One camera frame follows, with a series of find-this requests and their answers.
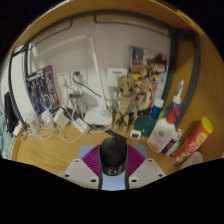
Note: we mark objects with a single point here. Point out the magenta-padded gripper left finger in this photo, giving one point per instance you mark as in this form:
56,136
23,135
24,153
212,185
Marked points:
78,173

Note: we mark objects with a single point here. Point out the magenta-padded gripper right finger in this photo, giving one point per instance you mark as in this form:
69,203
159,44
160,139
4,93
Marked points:
146,171

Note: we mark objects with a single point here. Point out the black computer mouse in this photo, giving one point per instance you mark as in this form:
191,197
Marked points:
113,155

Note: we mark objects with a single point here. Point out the light blue mouse pad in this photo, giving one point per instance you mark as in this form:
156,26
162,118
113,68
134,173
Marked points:
113,182

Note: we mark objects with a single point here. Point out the small blue white tube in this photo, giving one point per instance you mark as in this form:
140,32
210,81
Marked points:
171,145

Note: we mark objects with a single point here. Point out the small white digital clock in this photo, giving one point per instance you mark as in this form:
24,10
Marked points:
135,134

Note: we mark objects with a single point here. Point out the white pump lotion bottle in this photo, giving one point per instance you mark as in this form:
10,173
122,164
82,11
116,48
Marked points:
161,133

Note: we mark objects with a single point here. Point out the dark green round tin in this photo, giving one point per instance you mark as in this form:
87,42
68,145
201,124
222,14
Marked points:
145,126

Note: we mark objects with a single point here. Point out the white mug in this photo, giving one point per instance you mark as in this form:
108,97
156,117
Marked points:
191,161

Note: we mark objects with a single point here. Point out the white power strip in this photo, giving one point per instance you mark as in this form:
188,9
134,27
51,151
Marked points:
81,126

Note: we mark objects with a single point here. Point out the black ruler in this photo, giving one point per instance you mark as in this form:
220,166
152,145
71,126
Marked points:
115,134

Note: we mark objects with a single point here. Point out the red chip can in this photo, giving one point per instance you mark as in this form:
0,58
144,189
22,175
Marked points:
195,140

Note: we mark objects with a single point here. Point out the black power adapter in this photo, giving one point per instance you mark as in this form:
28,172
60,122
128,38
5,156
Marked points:
73,114

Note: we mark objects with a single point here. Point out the white desk lamp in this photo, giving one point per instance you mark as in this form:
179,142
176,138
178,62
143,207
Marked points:
100,116

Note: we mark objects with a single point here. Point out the clear plastic cup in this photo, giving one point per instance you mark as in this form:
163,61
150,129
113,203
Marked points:
33,120

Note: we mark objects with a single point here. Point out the brown tree creature figure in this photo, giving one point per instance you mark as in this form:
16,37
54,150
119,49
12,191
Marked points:
125,100

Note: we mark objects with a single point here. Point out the teal cloth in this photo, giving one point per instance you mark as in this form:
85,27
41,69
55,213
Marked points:
3,133

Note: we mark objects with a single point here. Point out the black bag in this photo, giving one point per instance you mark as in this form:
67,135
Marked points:
10,113

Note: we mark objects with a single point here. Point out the robot model kit box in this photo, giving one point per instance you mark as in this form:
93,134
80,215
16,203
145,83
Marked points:
41,90

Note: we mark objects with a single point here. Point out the colourful printed box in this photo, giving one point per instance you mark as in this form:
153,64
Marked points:
150,66

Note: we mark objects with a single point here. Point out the white wall socket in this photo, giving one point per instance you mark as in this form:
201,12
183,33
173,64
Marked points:
63,79
81,75

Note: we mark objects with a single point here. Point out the white wall device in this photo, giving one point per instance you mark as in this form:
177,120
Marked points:
116,77

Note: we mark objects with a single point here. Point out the grey metal frame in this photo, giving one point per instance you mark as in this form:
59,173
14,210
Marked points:
172,50

